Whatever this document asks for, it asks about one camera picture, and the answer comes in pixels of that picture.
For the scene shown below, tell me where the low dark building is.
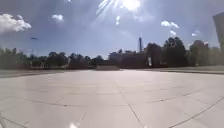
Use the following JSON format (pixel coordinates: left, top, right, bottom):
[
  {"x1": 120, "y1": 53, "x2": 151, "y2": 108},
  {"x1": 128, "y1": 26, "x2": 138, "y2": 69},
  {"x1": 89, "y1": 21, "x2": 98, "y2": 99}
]
[{"x1": 108, "y1": 50, "x2": 149, "y2": 70}]

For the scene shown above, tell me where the pale stone slab plaza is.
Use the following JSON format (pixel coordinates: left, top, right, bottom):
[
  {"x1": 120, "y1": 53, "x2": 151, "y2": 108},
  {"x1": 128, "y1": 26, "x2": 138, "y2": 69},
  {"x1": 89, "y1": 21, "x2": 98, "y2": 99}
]
[{"x1": 0, "y1": 68, "x2": 224, "y2": 128}]

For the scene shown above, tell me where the tall dark tower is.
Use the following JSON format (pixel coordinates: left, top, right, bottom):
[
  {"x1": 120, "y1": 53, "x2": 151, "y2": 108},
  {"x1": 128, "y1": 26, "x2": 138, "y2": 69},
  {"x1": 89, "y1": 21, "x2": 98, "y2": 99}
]
[{"x1": 138, "y1": 36, "x2": 144, "y2": 53}]

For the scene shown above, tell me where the row of trees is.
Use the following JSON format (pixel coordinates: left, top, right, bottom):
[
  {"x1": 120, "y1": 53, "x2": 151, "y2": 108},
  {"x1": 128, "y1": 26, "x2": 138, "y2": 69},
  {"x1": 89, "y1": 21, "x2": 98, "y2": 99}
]
[{"x1": 0, "y1": 36, "x2": 224, "y2": 70}]

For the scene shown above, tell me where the street lamp pole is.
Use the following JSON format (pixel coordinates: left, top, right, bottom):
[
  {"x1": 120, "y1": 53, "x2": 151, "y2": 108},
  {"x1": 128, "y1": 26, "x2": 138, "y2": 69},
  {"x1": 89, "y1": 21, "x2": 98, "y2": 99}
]
[{"x1": 30, "y1": 36, "x2": 39, "y2": 58}]

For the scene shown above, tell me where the tall grey building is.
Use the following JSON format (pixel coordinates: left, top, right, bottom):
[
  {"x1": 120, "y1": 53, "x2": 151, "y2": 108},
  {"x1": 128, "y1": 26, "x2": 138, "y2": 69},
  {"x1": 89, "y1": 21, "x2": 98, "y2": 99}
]
[{"x1": 212, "y1": 11, "x2": 224, "y2": 51}]

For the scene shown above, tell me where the low stone wall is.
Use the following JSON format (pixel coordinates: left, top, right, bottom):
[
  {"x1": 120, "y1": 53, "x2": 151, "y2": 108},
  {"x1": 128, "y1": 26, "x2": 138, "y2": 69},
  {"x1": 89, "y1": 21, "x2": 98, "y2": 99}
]
[{"x1": 95, "y1": 64, "x2": 121, "y2": 72}]

